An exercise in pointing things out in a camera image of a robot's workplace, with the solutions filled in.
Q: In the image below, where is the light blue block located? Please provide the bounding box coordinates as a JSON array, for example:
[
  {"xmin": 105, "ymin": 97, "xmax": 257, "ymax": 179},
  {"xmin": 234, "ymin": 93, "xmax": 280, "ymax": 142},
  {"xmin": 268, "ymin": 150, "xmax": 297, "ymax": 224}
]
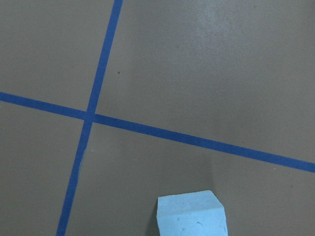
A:
[{"xmin": 157, "ymin": 190, "xmax": 228, "ymax": 236}]

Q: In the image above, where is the brown paper table mat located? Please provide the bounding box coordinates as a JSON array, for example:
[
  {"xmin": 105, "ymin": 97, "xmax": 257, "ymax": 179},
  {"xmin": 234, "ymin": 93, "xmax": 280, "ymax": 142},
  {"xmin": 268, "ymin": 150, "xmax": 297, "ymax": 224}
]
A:
[{"xmin": 0, "ymin": 0, "xmax": 315, "ymax": 236}]

